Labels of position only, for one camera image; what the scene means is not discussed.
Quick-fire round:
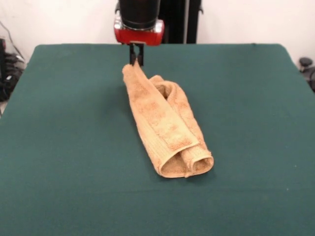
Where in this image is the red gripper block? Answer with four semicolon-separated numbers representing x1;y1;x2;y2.
113;21;165;66

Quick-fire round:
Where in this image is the tan terry towel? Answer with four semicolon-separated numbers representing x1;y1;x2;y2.
122;63;214;178

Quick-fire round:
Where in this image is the dark green table cloth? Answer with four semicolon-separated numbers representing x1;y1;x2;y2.
0;43;315;236

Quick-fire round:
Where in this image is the black round chair base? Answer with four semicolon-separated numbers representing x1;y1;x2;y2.
299;57;315;93

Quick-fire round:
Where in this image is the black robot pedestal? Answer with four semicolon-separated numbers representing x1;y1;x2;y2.
114;0;204;44

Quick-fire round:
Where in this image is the black equipment pile with cables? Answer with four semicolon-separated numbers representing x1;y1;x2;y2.
0;36;25;102

